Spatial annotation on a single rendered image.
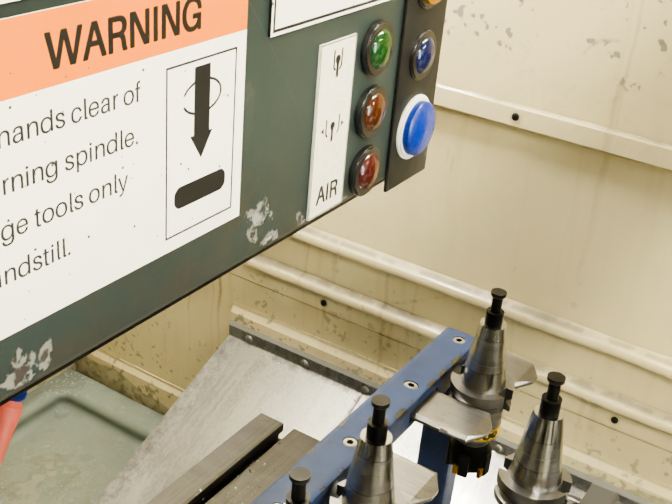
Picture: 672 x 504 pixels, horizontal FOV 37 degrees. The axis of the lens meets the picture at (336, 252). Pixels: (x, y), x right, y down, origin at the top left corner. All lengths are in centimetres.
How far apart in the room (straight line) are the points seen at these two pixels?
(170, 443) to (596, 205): 76
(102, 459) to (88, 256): 154
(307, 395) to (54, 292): 128
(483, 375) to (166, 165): 64
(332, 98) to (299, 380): 120
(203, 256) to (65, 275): 8
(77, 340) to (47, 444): 157
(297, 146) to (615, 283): 93
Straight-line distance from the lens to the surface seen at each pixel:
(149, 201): 38
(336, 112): 47
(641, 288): 134
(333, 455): 89
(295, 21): 43
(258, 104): 42
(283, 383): 165
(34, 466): 190
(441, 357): 103
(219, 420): 164
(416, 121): 54
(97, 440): 194
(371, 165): 51
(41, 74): 33
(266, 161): 44
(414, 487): 88
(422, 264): 146
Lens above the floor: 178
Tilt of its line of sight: 27 degrees down
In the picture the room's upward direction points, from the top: 5 degrees clockwise
